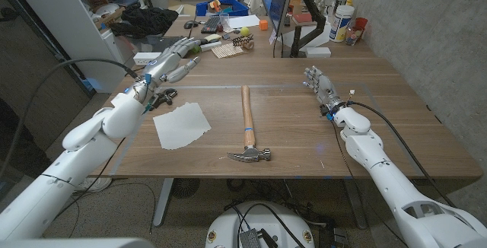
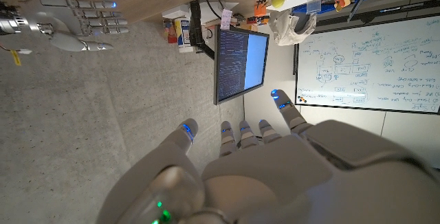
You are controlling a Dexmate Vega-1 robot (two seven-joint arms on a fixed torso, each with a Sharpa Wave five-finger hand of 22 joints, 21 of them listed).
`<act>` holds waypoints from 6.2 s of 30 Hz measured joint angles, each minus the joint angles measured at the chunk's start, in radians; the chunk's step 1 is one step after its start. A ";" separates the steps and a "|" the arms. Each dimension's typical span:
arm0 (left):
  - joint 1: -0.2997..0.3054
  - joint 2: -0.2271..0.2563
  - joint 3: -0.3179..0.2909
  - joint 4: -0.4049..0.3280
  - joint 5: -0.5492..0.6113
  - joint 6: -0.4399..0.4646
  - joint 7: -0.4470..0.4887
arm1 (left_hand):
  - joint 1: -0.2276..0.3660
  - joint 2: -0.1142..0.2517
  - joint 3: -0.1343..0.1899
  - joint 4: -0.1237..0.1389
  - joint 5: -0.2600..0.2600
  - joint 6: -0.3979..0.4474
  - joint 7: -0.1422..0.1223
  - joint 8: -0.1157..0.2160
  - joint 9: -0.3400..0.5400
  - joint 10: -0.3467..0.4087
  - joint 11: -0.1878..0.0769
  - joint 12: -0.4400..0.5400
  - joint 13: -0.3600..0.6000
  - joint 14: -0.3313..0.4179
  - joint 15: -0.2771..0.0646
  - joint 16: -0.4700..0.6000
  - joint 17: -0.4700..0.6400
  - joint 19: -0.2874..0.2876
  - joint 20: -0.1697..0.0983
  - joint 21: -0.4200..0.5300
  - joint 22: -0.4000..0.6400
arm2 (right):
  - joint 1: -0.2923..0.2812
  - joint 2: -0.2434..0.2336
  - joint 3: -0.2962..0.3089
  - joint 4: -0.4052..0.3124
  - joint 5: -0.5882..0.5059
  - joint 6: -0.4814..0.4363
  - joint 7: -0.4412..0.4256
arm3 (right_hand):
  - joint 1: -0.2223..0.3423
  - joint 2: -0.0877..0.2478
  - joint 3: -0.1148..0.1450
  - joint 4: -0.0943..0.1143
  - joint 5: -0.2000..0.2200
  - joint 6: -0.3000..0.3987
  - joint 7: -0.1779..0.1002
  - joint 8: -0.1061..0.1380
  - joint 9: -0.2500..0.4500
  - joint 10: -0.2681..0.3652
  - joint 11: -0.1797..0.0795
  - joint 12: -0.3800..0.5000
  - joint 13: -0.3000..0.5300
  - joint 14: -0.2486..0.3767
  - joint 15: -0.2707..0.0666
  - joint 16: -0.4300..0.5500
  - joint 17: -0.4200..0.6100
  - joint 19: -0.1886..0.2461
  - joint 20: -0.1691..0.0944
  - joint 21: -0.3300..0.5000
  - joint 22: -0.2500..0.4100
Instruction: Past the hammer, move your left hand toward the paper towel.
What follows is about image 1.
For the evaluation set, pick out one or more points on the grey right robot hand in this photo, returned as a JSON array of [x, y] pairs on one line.
[[324, 88]]

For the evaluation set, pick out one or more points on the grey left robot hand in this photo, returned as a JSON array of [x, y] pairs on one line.
[[165, 65]]

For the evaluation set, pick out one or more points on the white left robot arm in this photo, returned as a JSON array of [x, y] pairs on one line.
[[76, 153]]

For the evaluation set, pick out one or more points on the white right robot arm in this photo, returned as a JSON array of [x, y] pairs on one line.
[[388, 179]]

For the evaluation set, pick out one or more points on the white paper towel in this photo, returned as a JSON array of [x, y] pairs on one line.
[[182, 126]]

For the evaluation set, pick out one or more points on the white power strip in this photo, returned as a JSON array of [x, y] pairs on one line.
[[142, 58]]

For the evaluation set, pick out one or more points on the grey laptop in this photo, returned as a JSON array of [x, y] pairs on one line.
[[158, 42]]

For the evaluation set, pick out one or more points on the black clamp tool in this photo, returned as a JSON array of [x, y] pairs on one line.
[[165, 96]]

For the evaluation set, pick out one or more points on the small green ball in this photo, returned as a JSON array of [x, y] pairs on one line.
[[196, 49]]

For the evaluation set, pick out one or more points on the white rectangular box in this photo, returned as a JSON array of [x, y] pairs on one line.
[[317, 52]]

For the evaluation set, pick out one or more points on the black computer mouse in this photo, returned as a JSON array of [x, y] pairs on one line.
[[190, 24]]

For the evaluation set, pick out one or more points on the black clothing pile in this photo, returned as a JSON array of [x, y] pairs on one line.
[[146, 20]]

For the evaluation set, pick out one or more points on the white block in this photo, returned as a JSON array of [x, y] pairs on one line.
[[211, 46]]

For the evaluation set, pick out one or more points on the yellow sponge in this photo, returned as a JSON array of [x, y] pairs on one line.
[[213, 37]]

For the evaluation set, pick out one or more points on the glass jar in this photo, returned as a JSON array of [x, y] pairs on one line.
[[352, 35]]

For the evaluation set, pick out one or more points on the small black keyboard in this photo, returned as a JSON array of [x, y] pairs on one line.
[[211, 24]]

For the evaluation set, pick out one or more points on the wooden slatted mat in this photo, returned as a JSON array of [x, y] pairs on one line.
[[227, 50]]

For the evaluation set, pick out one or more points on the white wipes canister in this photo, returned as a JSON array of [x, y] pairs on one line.
[[340, 23]]

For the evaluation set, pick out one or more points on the red box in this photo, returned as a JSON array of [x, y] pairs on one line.
[[303, 18]]

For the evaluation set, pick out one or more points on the clear plastic cup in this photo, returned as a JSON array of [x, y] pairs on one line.
[[224, 20]]

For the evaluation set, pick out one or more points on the red cup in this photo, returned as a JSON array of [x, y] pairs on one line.
[[361, 23]]

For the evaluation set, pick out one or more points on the black spring wooden toy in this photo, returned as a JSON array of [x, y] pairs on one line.
[[243, 42]]

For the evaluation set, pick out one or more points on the yellow-green ball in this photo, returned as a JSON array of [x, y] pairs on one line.
[[245, 31]]

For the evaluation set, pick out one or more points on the orange cube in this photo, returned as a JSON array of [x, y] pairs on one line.
[[263, 24]]

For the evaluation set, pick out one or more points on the dark lid bottle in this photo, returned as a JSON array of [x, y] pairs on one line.
[[341, 0]]

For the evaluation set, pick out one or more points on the white paper sheet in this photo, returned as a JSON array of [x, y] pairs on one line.
[[243, 21]]

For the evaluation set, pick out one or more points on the yellow top bottle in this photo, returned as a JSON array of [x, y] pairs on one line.
[[349, 1]]

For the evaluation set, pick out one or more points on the blue plastic bin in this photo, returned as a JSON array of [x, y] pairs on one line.
[[237, 8]]

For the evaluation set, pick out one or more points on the white shelf unit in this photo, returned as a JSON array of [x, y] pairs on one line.
[[64, 16]]

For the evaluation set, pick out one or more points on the grey table leg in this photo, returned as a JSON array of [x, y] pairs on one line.
[[163, 202], [355, 202]]

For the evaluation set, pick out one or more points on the round black floor fan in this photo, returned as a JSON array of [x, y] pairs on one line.
[[185, 188]]

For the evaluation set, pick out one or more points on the white shoe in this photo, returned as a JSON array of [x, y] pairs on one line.
[[95, 184]]

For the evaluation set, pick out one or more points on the white robot torso base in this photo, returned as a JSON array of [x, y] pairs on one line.
[[228, 221]]

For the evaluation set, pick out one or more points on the person's dark trouser leg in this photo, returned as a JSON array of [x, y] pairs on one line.
[[15, 137]]

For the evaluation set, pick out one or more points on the metal heat sink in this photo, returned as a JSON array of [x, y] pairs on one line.
[[249, 239]]

